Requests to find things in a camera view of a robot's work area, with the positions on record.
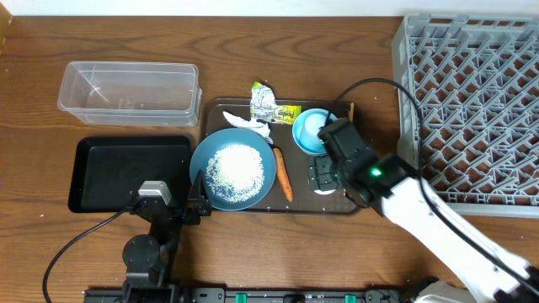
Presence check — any white pink cup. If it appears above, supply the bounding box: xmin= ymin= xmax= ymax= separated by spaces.
xmin=314 ymin=189 xmax=336 ymax=195

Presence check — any orange carrot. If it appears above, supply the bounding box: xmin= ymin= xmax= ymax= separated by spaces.
xmin=272 ymin=147 xmax=293 ymax=202

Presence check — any light blue bowl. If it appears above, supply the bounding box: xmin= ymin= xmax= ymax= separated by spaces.
xmin=292 ymin=109 xmax=328 ymax=157

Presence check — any light blue cup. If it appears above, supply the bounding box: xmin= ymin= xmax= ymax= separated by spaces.
xmin=300 ymin=113 xmax=327 ymax=145

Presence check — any wooden chopstick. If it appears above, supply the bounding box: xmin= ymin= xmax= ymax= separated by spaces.
xmin=348 ymin=103 xmax=355 ymax=122

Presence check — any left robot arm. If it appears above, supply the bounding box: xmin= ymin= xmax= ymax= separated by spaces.
xmin=118 ymin=171 xmax=211 ymax=303

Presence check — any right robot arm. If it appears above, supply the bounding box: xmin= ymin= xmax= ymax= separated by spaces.
xmin=324 ymin=147 xmax=538 ymax=302

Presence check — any grey dishwasher rack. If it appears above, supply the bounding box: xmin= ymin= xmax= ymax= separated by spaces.
xmin=392 ymin=13 xmax=538 ymax=218

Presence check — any brown serving tray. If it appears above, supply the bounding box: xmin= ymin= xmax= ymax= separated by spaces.
xmin=200 ymin=98 xmax=360 ymax=215

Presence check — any pile of white rice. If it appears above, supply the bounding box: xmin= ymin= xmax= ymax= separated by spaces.
xmin=205 ymin=144 xmax=264 ymax=204

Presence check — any black plastic tray bin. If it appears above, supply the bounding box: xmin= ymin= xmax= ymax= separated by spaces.
xmin=68 ymin=136 xmax=191 ymax=213

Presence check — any yellow green snack packet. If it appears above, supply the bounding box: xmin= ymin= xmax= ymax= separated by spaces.
xmin=273 ymin=105 xmax=302 ymax=125

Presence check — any dark blue plate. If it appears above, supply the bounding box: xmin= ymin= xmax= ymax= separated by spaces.
xmin=189 ymin=128 xmax=276 ymax=211

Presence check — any crumpled foil wrapper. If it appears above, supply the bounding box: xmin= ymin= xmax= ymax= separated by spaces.
xmin=249 ymin=82 xmax=277 ymax=123

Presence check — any crumpled white tissue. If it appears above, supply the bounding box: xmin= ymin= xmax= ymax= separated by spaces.
xmin=222 ymin=111 xmax=274 ymax=144

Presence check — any clear plastic bin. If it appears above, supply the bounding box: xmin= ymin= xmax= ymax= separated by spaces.
xmin=57 ymin=61 xmax=202 ymax=127

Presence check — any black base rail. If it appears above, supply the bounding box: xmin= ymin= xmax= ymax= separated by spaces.
xmin=83 ymin=286 xmax=405 ymax=303

